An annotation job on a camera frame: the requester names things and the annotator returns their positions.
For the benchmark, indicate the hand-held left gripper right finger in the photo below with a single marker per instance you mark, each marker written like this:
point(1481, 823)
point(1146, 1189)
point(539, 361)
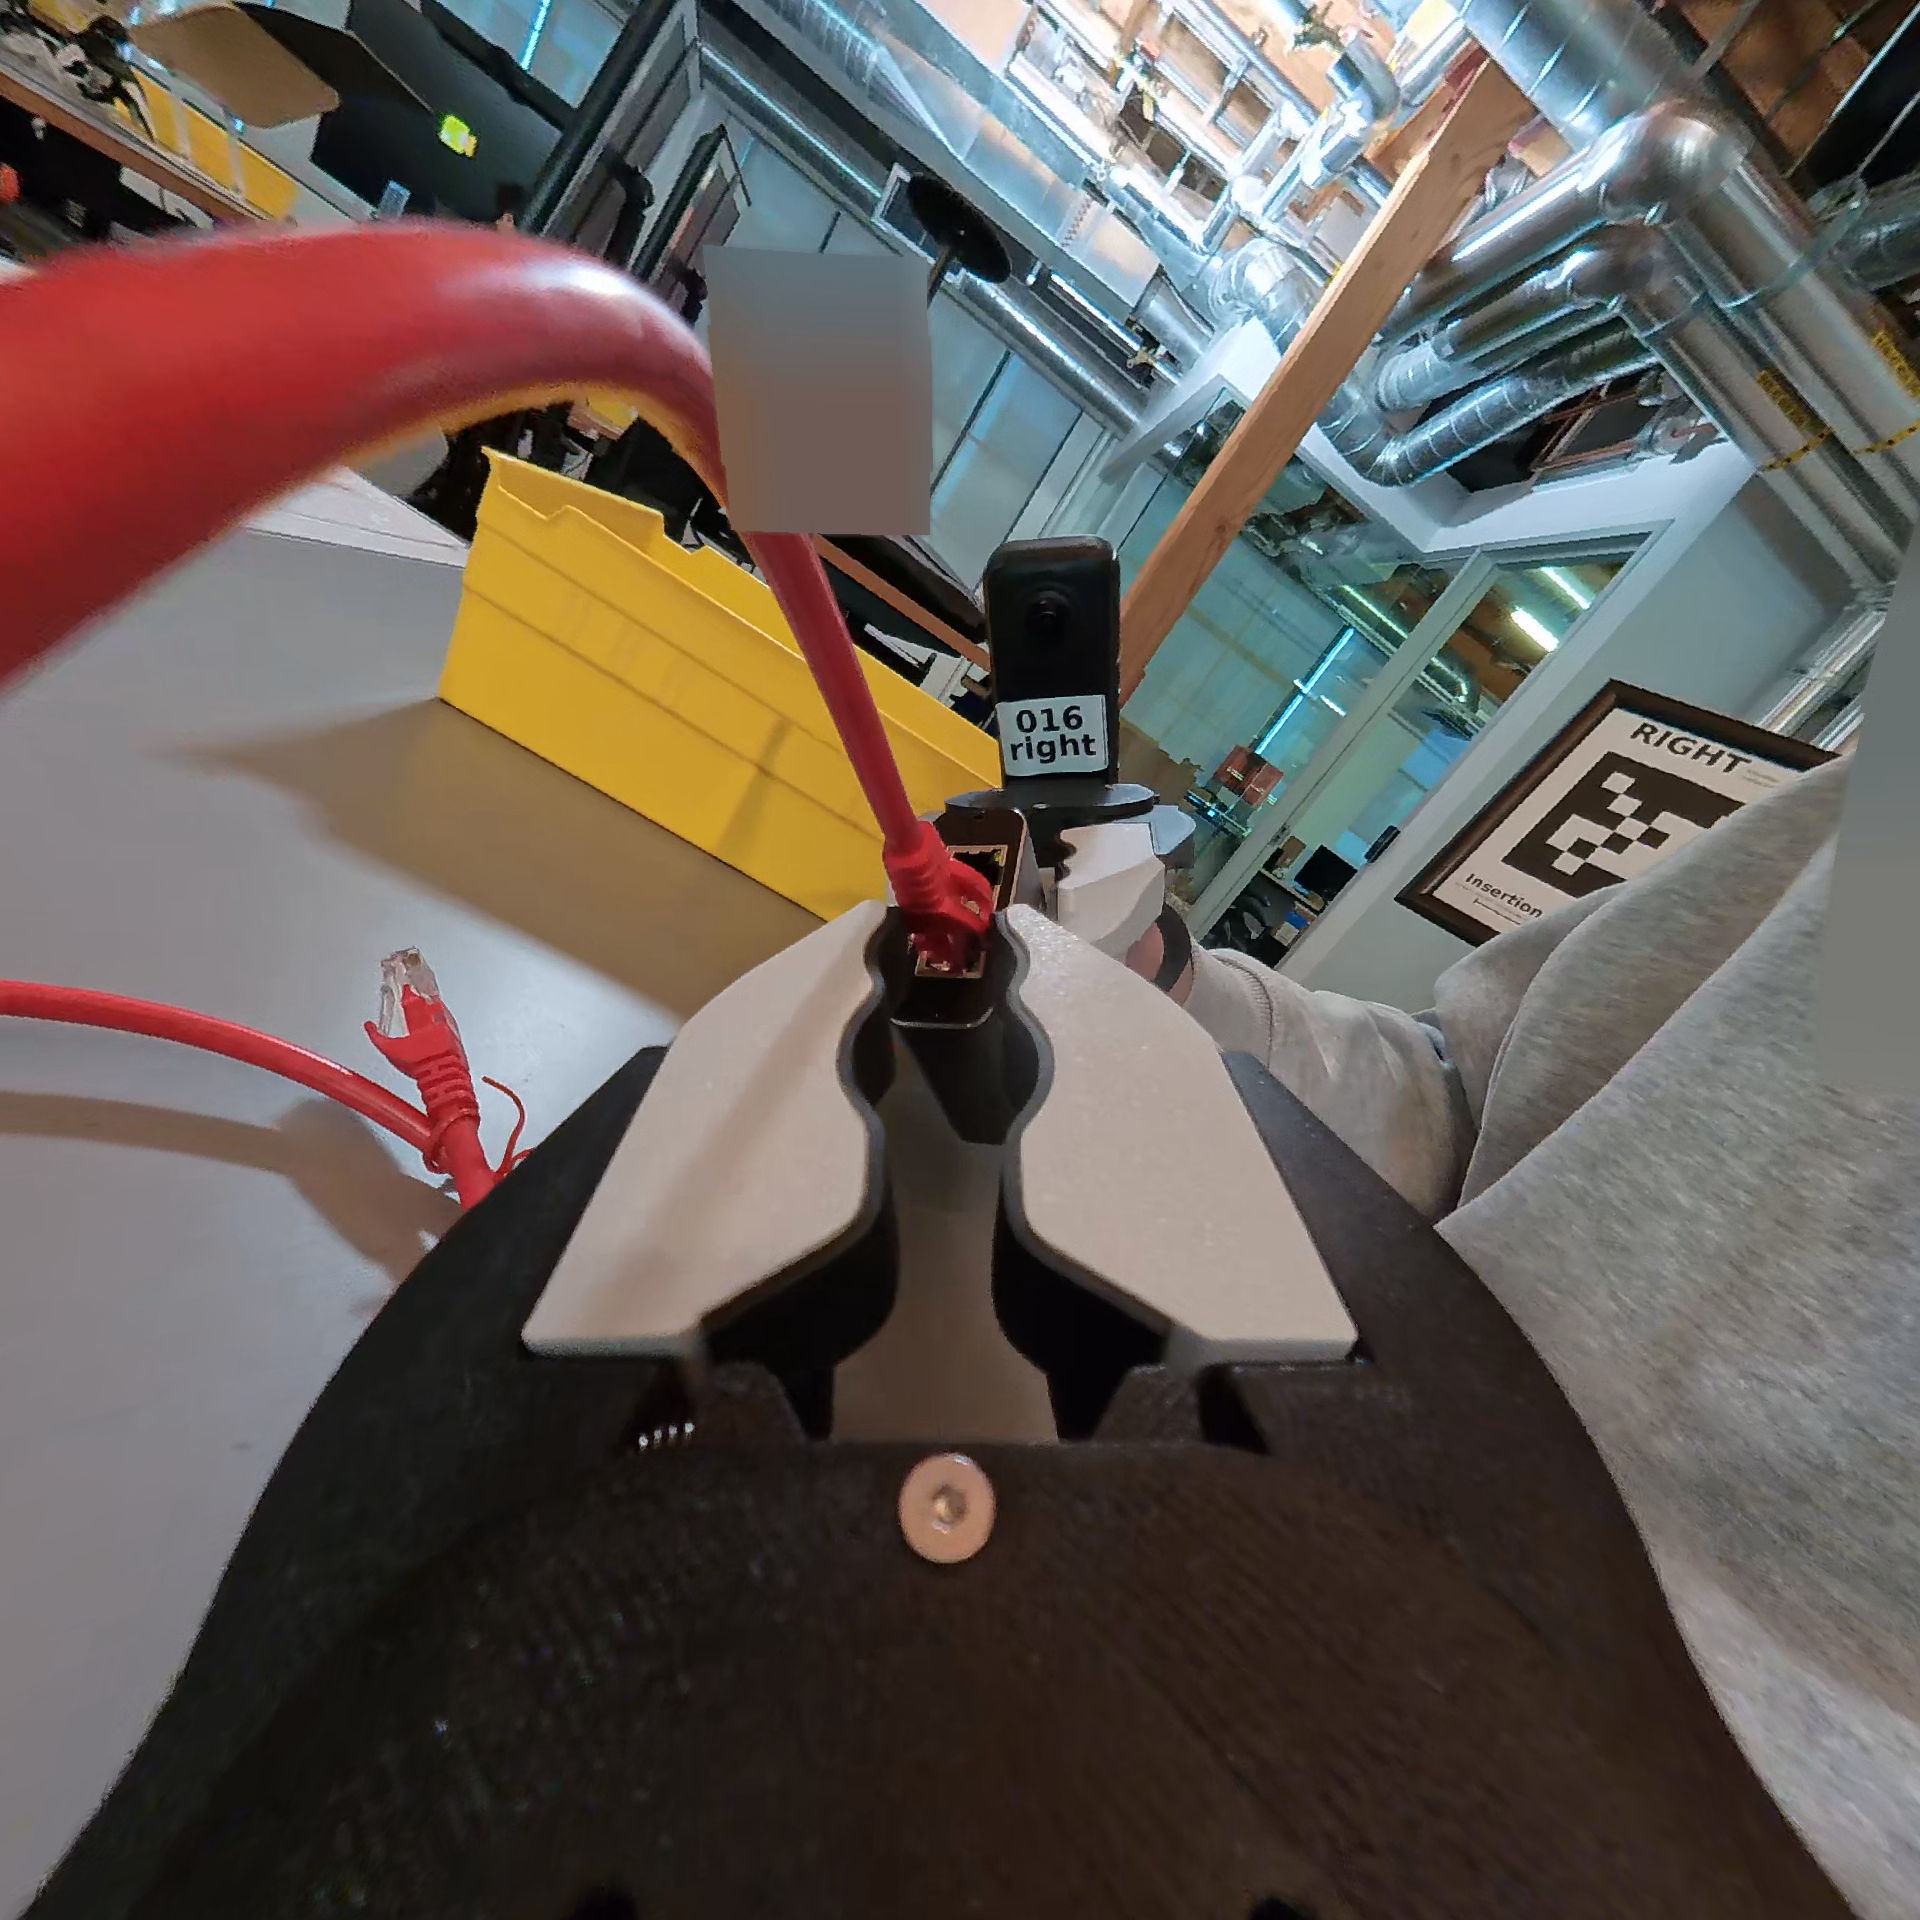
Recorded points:
point(1171, 1184)

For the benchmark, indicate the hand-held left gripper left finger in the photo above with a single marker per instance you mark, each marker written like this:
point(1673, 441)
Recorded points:
point(720, 1171)

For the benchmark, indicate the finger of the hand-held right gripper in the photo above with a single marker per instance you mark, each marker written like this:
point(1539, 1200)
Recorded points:
point(1110, 885)

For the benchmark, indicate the person's right hand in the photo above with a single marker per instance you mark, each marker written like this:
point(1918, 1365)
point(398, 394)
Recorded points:
point(1166, 954)

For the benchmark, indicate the silver ventilation ducts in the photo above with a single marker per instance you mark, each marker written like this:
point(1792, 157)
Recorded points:
point(1650, 165)

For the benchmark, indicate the person's right forearm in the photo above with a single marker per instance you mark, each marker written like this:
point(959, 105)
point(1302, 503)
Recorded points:
point(1320, 1049)

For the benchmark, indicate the framed marker sign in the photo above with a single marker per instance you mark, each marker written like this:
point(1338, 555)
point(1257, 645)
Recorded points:
point(1620, 810)

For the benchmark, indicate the yellow plastic bin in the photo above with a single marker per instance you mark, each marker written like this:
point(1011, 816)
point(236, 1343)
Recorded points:
point(630, 662)

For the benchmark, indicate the black round lamp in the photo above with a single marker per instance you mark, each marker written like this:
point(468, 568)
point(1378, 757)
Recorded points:
point(961, 224)

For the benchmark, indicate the person's grey sweatshirt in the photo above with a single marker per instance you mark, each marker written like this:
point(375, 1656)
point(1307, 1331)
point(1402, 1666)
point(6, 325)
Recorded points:
point(1650, 1200)

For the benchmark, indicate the black ethernet splitter box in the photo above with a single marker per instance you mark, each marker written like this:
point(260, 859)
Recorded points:
point(961, 1073)

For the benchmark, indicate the wooden beam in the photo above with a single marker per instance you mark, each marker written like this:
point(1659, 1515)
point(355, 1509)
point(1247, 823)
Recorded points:
point(1320, 375)

